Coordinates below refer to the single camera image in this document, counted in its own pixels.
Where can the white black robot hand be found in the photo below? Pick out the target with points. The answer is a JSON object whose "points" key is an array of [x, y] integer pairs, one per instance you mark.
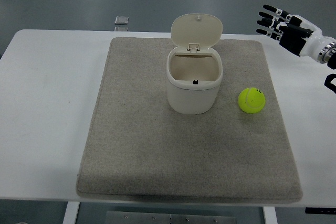
{"points": [[309, 43]]}

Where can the yellow-green tennis ball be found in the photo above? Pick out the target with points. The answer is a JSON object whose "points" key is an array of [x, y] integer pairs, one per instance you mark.
{"points": [[251, 100]]}

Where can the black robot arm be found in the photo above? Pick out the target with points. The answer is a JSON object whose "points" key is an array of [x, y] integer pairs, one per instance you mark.
{"points": [[329, 54]]}

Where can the cream lidded bin box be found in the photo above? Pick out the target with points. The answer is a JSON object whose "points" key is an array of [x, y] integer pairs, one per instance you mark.
{"points": [[193, 98]]}

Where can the black table control panel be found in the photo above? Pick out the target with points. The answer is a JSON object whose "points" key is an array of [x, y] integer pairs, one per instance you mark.
{"points": [[321, 211]]}

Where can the white table leg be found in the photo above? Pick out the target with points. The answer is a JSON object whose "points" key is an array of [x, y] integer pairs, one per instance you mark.
{"points": [[270, 216], [70, 213]]}

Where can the silver floor socket plate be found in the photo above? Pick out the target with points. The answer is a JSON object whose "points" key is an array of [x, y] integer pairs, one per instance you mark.
{"points": [[121, 20], [121, 28]]}

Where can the beige fabric mat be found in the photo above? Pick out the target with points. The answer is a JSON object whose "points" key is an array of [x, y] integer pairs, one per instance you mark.
{"points": [[147, 140]]}

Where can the grey metal plate with screws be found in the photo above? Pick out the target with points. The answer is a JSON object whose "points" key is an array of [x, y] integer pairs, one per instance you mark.
{"points": [[170, 218]]}

